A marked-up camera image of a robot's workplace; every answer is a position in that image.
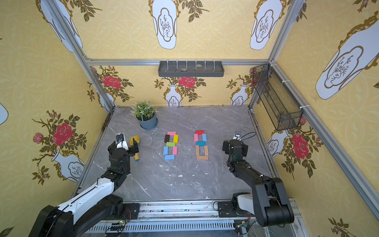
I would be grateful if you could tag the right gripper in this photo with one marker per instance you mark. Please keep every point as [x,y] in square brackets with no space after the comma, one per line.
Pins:
[235,145]

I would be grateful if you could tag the wooden block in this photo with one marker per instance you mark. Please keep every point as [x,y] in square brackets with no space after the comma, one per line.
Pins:
[206,151]
[197,150]
[202,158]

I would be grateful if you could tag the light blue block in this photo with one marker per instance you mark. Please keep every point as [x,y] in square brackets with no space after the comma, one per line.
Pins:
[169,157]
[204,137]
[165,150]

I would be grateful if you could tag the teal block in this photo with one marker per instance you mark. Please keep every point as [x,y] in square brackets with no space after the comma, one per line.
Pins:
[200,143]

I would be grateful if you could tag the red block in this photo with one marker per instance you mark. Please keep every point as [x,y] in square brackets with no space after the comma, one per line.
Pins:
[200,132]

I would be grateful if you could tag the pink block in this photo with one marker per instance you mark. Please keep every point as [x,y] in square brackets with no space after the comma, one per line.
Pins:
[171,133]
[175,150]
[196,137]

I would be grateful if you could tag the dark brown block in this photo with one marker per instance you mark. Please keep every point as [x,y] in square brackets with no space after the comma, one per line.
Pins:
[167,138]

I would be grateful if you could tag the green block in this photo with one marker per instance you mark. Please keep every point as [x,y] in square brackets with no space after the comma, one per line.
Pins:
[171,144]

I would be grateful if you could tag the yellow block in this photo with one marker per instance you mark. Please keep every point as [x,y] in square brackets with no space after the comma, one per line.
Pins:
[176,139]

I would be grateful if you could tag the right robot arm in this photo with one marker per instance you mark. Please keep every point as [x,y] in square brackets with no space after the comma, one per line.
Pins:
[269,201]

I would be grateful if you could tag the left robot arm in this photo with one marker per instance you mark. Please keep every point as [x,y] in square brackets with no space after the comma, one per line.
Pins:
[98,202]

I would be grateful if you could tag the yellow toy shovel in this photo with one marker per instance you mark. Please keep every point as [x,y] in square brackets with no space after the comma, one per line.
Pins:
[134,141]

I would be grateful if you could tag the potted green plant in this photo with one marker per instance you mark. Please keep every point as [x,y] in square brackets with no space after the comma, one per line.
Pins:
[145,114]

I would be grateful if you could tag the right circuit board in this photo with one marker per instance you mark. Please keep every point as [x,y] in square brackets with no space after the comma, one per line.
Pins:
[240,227]

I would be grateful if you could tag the circuit board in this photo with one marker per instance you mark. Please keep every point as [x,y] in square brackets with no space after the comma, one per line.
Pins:
[240,227]
[118,226]

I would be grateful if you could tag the left circuit board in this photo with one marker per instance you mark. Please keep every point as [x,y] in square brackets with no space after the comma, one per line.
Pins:
[118,226]

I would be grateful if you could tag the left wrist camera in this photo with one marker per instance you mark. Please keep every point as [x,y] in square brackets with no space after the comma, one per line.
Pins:
[120,141]

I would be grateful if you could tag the black wire mesh basket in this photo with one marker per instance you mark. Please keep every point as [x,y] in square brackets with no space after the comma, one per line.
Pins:
[282,108]

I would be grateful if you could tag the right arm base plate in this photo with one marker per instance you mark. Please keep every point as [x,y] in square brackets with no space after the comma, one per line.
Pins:
[231,209]

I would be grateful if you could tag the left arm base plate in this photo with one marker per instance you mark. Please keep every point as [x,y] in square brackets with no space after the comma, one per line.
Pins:
[130,211]

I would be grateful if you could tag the aluminium front rail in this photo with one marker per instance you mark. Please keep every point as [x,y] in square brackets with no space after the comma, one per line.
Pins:
[179,215]

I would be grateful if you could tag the grey wall shelf tray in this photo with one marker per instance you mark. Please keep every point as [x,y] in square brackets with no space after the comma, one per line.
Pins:
[191,68]

